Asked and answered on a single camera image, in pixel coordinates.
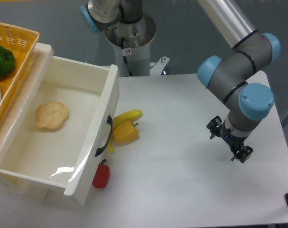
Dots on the yellow woven basket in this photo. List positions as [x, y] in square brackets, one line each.
[16, 46]

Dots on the red bell pepper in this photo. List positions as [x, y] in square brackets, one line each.
[102, 175]

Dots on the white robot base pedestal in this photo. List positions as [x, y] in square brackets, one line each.
[131, 44]

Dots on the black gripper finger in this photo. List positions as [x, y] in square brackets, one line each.
[214, 126]
[241, 153]

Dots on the round bread bun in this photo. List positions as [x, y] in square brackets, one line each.
[51, 115]

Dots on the green bell pepper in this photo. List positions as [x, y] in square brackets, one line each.
[7, 62]

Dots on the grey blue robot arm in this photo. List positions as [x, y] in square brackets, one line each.
[226, 79]

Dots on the white top drawer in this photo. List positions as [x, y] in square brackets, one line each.
[56, 123]

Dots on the yellow bell pepper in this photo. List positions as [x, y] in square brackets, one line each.
[125, 132]

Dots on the black top drawer handle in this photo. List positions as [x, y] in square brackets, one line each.
[106, 136]

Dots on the white drawer cabinet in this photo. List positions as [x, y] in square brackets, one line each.
[27, 123]

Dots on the yellow banana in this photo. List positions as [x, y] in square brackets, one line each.
[132, 115]

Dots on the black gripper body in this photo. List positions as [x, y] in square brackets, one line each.
[235, 143]

